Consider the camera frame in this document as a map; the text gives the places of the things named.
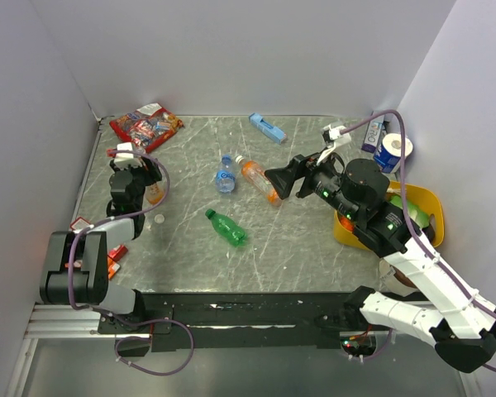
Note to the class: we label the orange utility knife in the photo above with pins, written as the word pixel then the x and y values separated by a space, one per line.
pixel 113 258

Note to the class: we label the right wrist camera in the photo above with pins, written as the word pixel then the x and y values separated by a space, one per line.
pixel 334 138

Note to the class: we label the yellow plastic basket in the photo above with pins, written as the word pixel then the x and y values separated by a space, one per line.
pixel 425 199

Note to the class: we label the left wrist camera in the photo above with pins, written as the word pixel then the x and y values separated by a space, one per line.
pixel 125 156

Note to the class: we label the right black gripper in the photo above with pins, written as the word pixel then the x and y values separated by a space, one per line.
pixel 301 165

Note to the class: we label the orange tea bottle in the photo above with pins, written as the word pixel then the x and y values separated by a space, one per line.
pixel 155 192
pixel 254 174

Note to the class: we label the toilet paper roll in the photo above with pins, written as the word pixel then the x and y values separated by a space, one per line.
pixel 388 153

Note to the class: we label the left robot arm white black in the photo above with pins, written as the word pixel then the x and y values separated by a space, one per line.
pixel 75 271

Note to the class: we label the red candy bag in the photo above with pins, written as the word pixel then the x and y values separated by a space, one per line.
pixel 148 127

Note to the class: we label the green plastic bottle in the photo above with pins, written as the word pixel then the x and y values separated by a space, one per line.
pixel 226 228

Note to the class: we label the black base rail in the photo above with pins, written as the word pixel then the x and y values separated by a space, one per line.
pixel 214 320

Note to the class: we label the clear blue water bottle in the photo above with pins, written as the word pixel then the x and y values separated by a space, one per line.
pixel 225 179

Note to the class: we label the white bottle cap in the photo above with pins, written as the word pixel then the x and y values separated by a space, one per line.
pixel 159 218

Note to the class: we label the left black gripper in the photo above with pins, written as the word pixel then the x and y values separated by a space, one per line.
pixel 153 174

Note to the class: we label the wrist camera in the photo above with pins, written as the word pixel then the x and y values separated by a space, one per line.
pixel 125 156
pixel 334 138

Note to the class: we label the green cabbage toy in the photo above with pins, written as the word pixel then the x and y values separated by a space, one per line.
pixel 421 218

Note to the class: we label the orange red battery pack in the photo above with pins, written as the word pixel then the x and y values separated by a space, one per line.
pixel 79 224

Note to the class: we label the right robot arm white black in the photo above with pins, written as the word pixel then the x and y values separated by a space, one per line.
pixel 461 326

